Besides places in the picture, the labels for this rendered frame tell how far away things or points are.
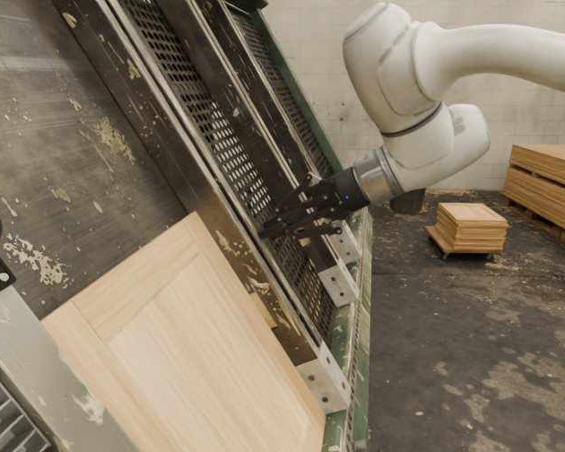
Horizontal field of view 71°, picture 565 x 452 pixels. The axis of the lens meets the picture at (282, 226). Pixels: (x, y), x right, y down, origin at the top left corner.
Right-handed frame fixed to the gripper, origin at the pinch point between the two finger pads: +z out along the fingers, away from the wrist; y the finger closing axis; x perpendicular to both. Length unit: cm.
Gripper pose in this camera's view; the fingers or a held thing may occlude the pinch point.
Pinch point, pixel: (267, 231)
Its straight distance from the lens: 77.7
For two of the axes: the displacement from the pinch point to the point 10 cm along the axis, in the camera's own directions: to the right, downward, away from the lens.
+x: -2.3, 3.4, -9.1
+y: -5.0, -8.5, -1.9
